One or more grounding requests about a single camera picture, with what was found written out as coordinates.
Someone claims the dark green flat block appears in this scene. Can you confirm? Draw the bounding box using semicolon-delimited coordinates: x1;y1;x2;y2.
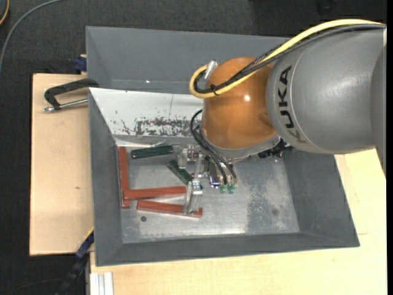
130;145;174;160
166;159;193;186

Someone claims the pale wood flat board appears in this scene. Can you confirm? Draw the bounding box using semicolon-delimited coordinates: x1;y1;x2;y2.
29;73;95;256

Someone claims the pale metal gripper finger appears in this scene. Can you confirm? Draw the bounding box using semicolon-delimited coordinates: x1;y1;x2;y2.
182;179;204;216
177;144;202;170

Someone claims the red-brown flat block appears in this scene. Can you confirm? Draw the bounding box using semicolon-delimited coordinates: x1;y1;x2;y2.
117;146;132;209
122;186;188;201
136;199;204;219

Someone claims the grey metal bin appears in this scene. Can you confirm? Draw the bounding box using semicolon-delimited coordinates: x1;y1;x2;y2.
85;25;360;267

